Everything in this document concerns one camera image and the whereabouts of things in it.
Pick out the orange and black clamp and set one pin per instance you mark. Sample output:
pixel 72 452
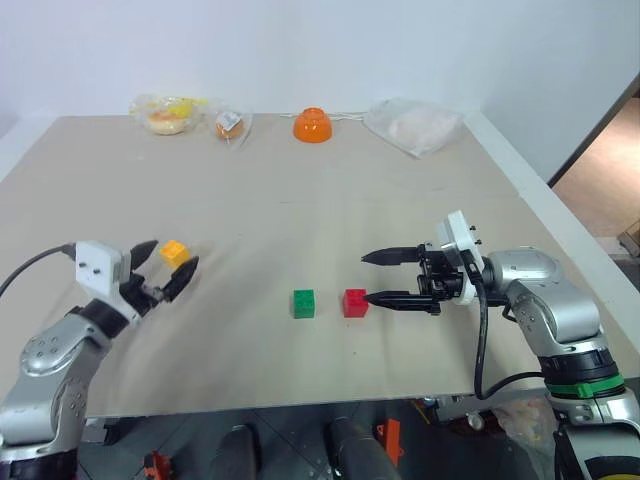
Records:
pixel 157 466

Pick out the small bag with orange bun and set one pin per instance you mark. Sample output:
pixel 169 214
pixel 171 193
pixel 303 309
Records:
pixel 231 126

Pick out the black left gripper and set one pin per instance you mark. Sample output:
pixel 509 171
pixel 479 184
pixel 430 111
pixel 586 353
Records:
pixel 141 292

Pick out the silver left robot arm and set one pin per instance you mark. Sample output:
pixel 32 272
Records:
pixel 47 370

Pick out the clear bag with yellow items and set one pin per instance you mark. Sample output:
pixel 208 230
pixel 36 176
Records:
pixel 525 421

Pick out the tan cardboard box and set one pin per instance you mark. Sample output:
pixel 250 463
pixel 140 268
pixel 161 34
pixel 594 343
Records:
pixel 631 237

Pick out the yellow toy cube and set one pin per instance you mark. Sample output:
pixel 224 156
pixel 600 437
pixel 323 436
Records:
pixel 175 252

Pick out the clear bag with white contents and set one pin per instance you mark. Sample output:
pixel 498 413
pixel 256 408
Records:
pixel 415 126

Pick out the dark rounded shape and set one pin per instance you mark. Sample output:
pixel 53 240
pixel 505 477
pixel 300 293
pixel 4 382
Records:
pixel 237 452
pixel 357 447

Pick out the red toy cube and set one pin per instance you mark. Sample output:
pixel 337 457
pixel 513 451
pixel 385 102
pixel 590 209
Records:
pixel 355 303

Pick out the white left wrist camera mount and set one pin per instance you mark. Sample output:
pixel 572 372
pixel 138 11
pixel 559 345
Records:
pixel 96 266

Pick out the green toy cube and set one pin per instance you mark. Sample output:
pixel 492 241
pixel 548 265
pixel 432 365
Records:
pixel 304 303

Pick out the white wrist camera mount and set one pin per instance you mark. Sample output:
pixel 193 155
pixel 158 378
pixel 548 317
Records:
pixel 457 247
pixel 96 266

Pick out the orange plastic bowl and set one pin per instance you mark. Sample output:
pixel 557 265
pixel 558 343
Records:
pixel 313 125

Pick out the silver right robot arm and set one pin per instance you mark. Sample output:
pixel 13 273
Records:
pixel 560 310

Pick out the plastic bag with bread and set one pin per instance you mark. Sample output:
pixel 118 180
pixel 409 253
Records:
pixel 167 116

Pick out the orange plastic bracket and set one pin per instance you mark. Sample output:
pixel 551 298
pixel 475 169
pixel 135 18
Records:
pixel 391 436

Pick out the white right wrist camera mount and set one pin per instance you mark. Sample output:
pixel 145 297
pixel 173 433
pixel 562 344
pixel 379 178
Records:
pixel 457 247

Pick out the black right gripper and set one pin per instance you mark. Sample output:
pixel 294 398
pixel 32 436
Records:
pixel 441 280

